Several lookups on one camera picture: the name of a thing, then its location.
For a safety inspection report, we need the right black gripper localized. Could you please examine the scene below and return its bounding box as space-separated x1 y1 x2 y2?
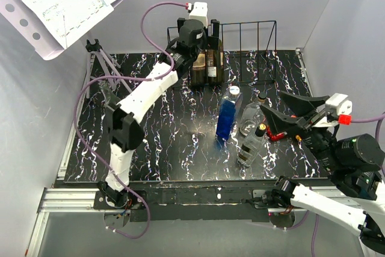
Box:
257 89 341 170

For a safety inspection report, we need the clear round bottle cork stopper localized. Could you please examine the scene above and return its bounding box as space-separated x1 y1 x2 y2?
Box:
239 91 267 137

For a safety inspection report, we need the dark green wine bottle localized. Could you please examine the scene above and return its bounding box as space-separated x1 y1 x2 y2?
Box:
190 51 206 87
206 37 224 85

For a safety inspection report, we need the clear square bottle orange label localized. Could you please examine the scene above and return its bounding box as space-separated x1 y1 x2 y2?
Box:
237 123 268 167

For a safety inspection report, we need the blue square glass bottle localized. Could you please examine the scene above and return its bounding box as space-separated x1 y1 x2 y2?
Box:
216 85 243 141

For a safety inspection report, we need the tall clear bottle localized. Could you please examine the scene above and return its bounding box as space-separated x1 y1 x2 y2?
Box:
98 80 121 108

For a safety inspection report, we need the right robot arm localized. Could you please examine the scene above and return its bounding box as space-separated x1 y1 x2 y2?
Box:
261 91 384 253

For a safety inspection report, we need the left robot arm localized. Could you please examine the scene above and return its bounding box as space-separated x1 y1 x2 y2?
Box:
97 18 220 209

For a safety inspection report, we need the lilac music stand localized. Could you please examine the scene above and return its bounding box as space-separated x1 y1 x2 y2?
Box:
0 0 147 99

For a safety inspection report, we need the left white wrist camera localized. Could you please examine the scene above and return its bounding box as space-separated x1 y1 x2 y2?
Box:
186 2 208 28

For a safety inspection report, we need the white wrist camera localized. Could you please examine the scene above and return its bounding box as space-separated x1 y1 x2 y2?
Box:
313 93 353 128
186 2 208 28

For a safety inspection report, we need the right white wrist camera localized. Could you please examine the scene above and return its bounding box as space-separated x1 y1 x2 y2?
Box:
313 93 353 128

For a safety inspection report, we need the black wire wine rack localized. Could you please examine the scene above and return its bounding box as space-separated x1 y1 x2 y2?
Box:
167 19 277 89

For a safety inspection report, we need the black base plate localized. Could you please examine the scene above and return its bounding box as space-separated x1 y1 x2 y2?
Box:
94 180 293 222

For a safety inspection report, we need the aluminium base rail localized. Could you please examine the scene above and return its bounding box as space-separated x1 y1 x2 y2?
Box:
25 48 377 257

